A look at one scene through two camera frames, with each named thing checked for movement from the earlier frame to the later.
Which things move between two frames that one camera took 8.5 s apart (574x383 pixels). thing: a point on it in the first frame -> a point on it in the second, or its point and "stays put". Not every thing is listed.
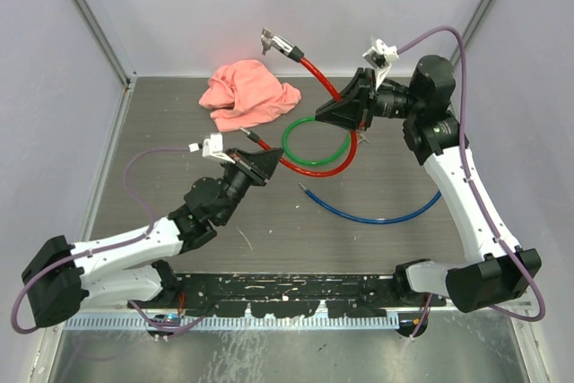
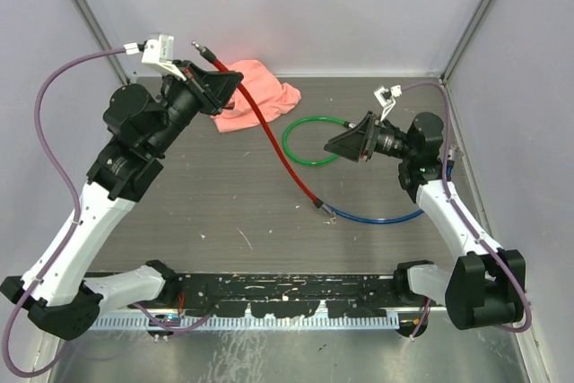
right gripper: (356, 107) -> (357, 142)
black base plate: (288, 295) stays put
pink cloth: (246, 92) stays put
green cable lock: (305, 161) stays put
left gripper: (257, 167) -> (213, 88)
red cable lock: (289, 51) -> (317, 203)
